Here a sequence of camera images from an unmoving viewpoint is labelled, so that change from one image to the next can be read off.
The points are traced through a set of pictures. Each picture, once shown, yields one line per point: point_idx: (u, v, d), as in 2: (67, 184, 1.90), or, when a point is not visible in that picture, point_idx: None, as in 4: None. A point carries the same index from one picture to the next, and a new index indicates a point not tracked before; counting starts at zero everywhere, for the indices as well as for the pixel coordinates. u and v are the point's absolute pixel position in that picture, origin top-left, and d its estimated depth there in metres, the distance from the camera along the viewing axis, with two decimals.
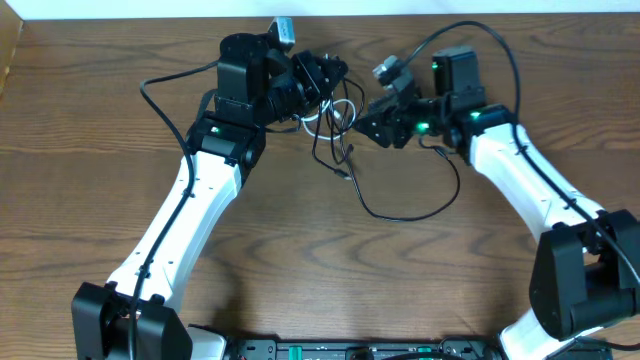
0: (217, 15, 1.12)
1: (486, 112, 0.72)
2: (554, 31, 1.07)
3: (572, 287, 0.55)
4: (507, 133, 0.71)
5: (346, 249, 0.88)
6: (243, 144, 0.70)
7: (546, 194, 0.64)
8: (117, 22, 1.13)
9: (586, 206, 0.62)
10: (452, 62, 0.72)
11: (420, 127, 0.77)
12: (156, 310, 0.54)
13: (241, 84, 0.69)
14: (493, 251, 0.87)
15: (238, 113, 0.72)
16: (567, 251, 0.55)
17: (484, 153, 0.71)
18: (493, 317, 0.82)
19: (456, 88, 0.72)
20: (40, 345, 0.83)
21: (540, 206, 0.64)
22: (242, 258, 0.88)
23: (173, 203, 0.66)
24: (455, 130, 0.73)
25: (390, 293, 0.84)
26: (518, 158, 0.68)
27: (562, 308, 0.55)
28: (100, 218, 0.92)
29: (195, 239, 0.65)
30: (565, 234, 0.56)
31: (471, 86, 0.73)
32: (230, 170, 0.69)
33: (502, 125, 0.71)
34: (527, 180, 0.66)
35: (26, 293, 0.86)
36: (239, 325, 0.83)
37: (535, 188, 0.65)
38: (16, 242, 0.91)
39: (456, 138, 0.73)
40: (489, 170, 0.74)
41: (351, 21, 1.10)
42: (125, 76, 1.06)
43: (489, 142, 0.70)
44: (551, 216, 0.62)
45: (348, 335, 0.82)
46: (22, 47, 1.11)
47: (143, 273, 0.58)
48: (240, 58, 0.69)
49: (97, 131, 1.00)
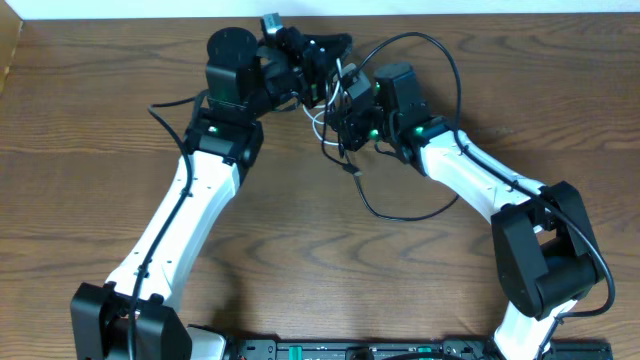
0: (216, 15, 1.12)
1: (433, 128, 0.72)
2: (553, 31, 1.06)
3: (531, 261, 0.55)
4: (449, 137, 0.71)
5: (346, 250, 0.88)
6: (241, 143, 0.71)
7: (490, 183, 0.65)
8: (117, 22, 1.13)
9: (529, 185, 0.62)
10: (391, 84, 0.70)
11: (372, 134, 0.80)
12: (156, 310, 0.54)
13: (232, 87, 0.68)
14: (492, 251, 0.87)
15: (233, 113, 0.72)
16: (516, 227, 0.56)
17: (433, 161, 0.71)
18: (492, 317, 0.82)
19: (400, 106, 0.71)
20: (40, 345, 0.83)
21: (487, 195, 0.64)
22: (241, 258, 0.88)
23: (171, 203, 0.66)
24: (405, 146, 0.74)
25: (391, 294, 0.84)
26: (462, 158, 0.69)
27: (527, 284, 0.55)
28: (100, 218, 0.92)
29: (193, 239, 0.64)
30: (511, 210, 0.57)
31: (415, 102, 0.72)
32: (228, 169, 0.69)
33: (445, 132, 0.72)
34: (472, 178, 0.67)
35: (26, 293, 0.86)
36: (239, 325, 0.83)
37: (480, 180, 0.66)
38: (16, 242, 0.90)
39: (407, 155, 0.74)
40: (441, 177, 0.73)
41: (351, 21, 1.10)
42: (125, 76, 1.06)
43: (432, 147, 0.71)
44: (499, 201, 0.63)
45: (348, 335, 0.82)
46: (22, 46, 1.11)
47: (142, 272, 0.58)
48: (229, 63, 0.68)
49: (97, 130, 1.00)
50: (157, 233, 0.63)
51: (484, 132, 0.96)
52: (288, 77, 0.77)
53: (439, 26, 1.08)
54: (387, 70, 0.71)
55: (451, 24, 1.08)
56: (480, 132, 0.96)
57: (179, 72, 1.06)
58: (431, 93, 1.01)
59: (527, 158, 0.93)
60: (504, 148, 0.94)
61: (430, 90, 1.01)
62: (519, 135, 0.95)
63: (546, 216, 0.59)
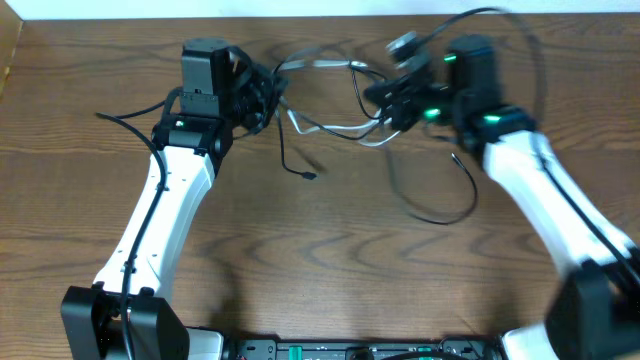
0: (216, 15, 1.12)
1: (505, 119, 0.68)
2: (553, 31, 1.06)
3: (599, 329, 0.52)
4: (527, 142, 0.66)
5: (345, 249, 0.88)
6: (211, 134, 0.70)
7: (567, 220, 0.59)
8: (117, 22, 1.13)
9: (613, 239, 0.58)
10: (472, 58, 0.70)
11: (429, 113, 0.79)
12: (146, 303, 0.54)
13: (205, 75, 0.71)
14: (493, 251, 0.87)
15: (204, 106, 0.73)
16: (596, 291, 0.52)
17: (502, 163, 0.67)
18: (493, 317, 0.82)
19: (475, 85, 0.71)
20: (40, 345, 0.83)
21: (563, 233, 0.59)
22: (241, 258, 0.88)
23: (148, 199, 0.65)
24: (470, 134, 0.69)
25: (389, 293, 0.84)
26: (540, 173, 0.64)
27: (586, 347, 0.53)
28: (100, 218, 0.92)
29: (175, 231, 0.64)
30: (593, 275, 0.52)
31: (491, 86, 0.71)
32: (200, 159, 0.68)
33: (522, 133, 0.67)
34: (546, 200, 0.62)
35: (26, 294, 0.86)
36: (239, 325, 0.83)
37: (558, 211, 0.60)
38: (16, 242, 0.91)
39: (470, 142, 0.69)
40: (503, 179, 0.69)
41: (351, 21, 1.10)
42: (125, 76, 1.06)
43: (510, 152, 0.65)
44: (576, 248, 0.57)
45: (347, 335, 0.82)
46: (22, 46, 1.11)
47: (129, 268, 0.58)
48: (200, 52, 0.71)
49: (97, 131, 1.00)
50: (138, 229, 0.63)
51: None
52: (250, 95, 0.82)
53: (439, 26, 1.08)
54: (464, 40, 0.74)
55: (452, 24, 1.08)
56: None
57: (179, 72, 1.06)
58: None
59: None
60: None
61: None
62: None
63: (623, 276, 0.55)
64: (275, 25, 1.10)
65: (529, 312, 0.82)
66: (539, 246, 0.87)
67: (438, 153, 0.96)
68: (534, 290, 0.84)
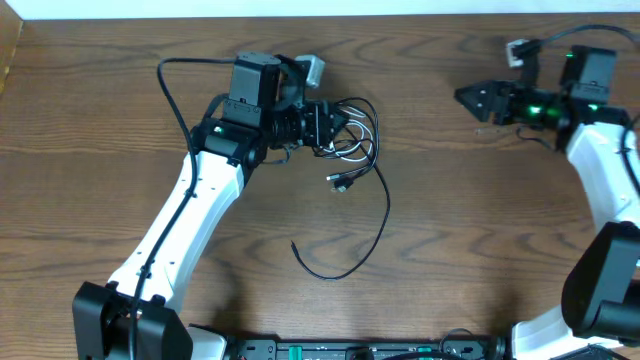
0: (216, 15, 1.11)
1: (606, 111, 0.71)
2: (555, 31, 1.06)
3: (610, 278, 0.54)
4: (616, 132, 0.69)
5: (346, 249, 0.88)
6: (247, 144, 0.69)
7: (627, 193, 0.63)
8: (117, 22, 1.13)
9: None
10: (587, 53, 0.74)
11: (531, 111, 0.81)
12: (157, 311, 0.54)
13: (253, 86, 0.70)
14: (492, 251, 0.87)
15: (246, 116, 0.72)
16: (622, 245, 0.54)
17: (585, 142, 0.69)
18: (491, 317, 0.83)
19: (582, 79, 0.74)
20: (40, 345, 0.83)
21: (617, 202, 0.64)
22: (242, 258, 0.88)
23: (175, 204, 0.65)
24: (566, 115, 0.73)
25: (390, 293, 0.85)
26: (616, 158, 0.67)
27: (592, 297, 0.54)
28: (101, 218, 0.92)
29: (196, 240, 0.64)
30: (636, 235, 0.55)
31: (596, 83, 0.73)
32: (232, 170, 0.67)
33: (615, 126, 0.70)
34: (616, 176, 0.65)
35: (25, 294, 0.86)
36: (239, 325, 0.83)
37: (620, 183, 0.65)
38: (16, 242, 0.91)
39: (564, 123, 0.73)
40: (580, 163, 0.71)
41: (351, 21, 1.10)
42: (125, 76, 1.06)
43: (597, 134, 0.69)
44: (624, 214, 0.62)
45: (347, 335, 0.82)
46: (23, 46, 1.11)
47: (145, 273, 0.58)
48: (254, 62, 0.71)
49: (97, 130, 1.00)
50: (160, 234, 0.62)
51: (484, 131, 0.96)
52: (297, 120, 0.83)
53: (439, 25, 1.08)
54: (585, 63, 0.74)
55: (452, 24, 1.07)
56: (479, 132, 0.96)
57: (179, 73, 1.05)
58: (432, 93, 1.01)
59: (526, 160, 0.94)
60: (502, 149, 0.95)
61: (432, 91, 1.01)
62: (519, 135, 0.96)
63: None
64: (275, 26, 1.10)
65: (528, 312, 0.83)
66: (539, 246, 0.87)
67: (438, 152, 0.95)
68: (533, 290, 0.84)
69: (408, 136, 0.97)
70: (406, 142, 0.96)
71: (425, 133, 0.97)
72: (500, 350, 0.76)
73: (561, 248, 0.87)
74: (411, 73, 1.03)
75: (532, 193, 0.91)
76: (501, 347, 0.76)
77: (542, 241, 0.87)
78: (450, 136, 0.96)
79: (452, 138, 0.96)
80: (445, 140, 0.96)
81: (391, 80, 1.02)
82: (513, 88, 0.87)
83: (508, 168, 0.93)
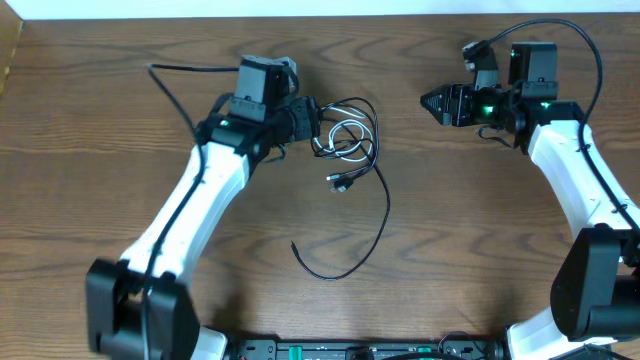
0: (216, 15, 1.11)
1: (559, 106, 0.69)
2: (555, 31, 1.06)
3: (598, 284, 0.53)
4: (572, 129, 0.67)
5: (346, 249, 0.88)
6: (252, 137, 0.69)
7: (596, 193, 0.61)
8: (117, 22, 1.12)
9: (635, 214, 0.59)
10: (529, 51, 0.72)
11: (486, 110, 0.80)
12: (168, 285, 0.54)
13: (259, 84, 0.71)
14: (492, 250, 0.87)
15: (251, 112, 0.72)
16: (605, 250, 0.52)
17: (543, 143, 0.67)
18: (491, 317, 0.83)
19: (529, 78, 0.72)
20: (42, 345, 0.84)
21: (587, 204, 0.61)
22: (242, 258, 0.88)
23: (184, 190, 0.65)
24: (521, 116, 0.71)
25: (390, 293, 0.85)
26: (577, 155, 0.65)
27: (581, 307, 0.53)
28: (101, 218, 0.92)
29: (204, 226, 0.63)
30: (609, 235, 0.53)
31: (544, 79, 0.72)
32: (239, 159, 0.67)
33: (570, 121, 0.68)
34: (582, 175, 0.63)
35: (25, 294, 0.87)
36: (239, 325, 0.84)
37: (586, 184, 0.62)
38: (16, 242, 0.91)
39: (520, 124, 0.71)
40: (545, 166, 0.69)
41: (352, 20, 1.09)
42: (125, 76, 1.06)
43: (553, 135, 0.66)
44: (597, 215, 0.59)
45: (347, 335, 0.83)
46: (22, 46, 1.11)
47: (156, 249, 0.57)
48: (260, 63, 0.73)
49: (97, 130, 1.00)
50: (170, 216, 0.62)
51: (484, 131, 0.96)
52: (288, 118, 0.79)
53: (440, 25, 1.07)
54: (529, 60, 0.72)
55: (453, 24, 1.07)
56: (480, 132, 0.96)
57: (179, 73, 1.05)
58: None
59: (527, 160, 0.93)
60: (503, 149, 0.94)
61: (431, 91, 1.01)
62: None
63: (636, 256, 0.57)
64: (275, 26, 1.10)
65: (527, 312, 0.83)
66: (538, 246, 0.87)
67: (438, 151, 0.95)
68: (532, 290, 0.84)
69: (408, 137, 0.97)
70: (406, 142, 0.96)
71: (425, 133, 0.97)
72: (498, 354, 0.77)
73: (561, 248, 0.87)
74: (410, 73, 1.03)
75: (532, 193, 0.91)
76: (498, 351, 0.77)
77: (542, 241, 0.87)
78: (450, 136, 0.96)
79: (452, 137, 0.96)
80: (445, 139, 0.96)
81: (391, 81, 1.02)
82: (469, 90, 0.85)
83: (508, 168, 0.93)
